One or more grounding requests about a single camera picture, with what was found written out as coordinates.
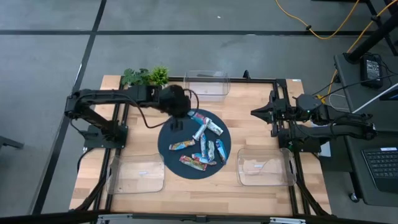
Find spiky grass plant white pot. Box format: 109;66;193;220
149;65;170;87

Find black aluminium table frame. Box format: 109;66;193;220
70;76;332;218

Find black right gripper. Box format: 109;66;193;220
250;98;295;126

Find dark grey stand foot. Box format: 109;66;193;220
0;135;25;151

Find clear plastic bin with handles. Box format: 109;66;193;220
236;147;298;187
105;152;166;195

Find snack packets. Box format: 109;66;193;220
179;155;208;172

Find blue Chewy granola bar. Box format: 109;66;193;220
215;139;228;165
200;133;208;159
188;110;212;124
191;152;218;166

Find small clear plastic bin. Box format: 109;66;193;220
183;70;231;103

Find white cable loop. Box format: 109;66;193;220
328;93;351;111

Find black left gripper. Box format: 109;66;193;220
159;84;192;132

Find black power cable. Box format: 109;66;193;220
312;73;398;96

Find black stand leg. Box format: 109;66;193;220
347;0;398;63

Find broad-leaf plant in white pot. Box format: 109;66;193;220
121;67;153;88

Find silver green granola bar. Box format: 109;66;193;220
207;140;216;162

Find black cable bundle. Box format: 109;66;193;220
74;174;108;213
295;180;328;217

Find yellow extension cable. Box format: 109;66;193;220
319;0;398;104
275;0;361;40

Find orange blue granola bar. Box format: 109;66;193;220
169;139;197;151

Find dark grey side desk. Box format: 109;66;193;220
334;52;398;207

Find white flat box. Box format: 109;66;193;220
320;142;332;158

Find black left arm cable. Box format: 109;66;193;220
132;88;200;130

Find round dark blue woven mat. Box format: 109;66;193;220
157;108;232;180

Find black keyboard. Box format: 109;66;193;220
361;147;398;193

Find black power adapter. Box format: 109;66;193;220
360;54;384;89

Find black crossbar with silver brackets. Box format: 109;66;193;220
0;210;398;224

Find black bar with white edge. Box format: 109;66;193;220
353;82;398;113

